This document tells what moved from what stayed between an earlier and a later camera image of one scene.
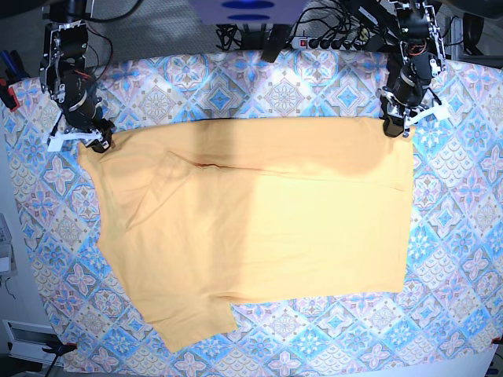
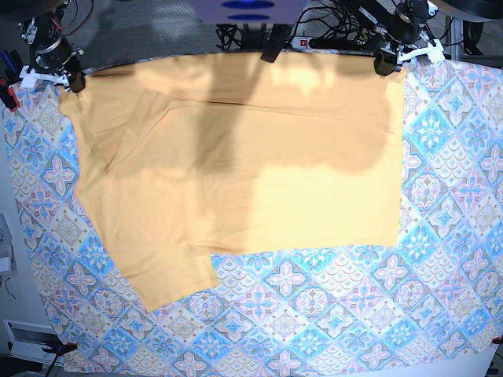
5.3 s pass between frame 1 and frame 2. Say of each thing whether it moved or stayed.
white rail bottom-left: stayed
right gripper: moved
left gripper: moved
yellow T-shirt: moved
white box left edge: stayed
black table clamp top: stayed
